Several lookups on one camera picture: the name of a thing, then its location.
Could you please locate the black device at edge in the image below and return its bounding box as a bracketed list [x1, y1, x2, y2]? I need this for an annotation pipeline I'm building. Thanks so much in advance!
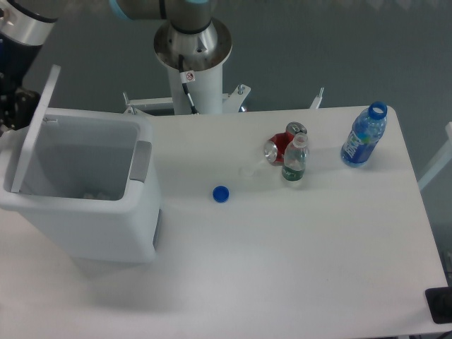
[424, 287, 451, 324]

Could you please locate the white trash can lid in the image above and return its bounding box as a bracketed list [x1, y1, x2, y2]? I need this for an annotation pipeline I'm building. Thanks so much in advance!
[11, 64, 61, 193]

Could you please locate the clear green-label water bottle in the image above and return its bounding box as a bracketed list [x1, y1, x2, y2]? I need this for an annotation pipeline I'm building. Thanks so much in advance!
[282, 132, 309, 182]

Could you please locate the blue drink bottle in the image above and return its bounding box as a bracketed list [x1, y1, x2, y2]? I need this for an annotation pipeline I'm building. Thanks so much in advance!
[340, 101, 388, 167]

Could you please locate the white metal base frame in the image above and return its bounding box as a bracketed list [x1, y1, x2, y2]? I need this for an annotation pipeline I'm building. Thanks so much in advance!
[121, 83, 326, 116]

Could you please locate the blue bottle cap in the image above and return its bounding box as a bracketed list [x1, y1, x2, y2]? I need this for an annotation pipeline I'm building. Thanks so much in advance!
[212, 185, 230, 203]

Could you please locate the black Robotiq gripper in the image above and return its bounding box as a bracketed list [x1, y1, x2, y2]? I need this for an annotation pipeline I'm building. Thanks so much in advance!
[1, 33, 42, 130]

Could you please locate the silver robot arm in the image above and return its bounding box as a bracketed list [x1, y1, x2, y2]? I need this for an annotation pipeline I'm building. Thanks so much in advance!
[1, 1, 232, 130]

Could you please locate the crushed red soda can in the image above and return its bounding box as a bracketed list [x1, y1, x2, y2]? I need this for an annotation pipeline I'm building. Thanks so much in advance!
[263, 121, 307, 165]

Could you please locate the clear white bottle cap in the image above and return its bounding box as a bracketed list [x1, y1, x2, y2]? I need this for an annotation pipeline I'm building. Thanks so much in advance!
[239, 167, 255, 177]

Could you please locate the white furniture leg right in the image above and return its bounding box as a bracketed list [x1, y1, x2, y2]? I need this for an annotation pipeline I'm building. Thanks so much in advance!
[417, 122, 451, 191]

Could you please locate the white plastic trash can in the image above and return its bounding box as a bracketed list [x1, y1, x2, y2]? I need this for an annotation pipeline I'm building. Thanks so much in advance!
[1, 109, 161, 263]

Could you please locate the black cable on pedestal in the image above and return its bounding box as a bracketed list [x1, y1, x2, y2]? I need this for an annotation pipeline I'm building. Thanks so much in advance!
[177, 53, 200, 115]

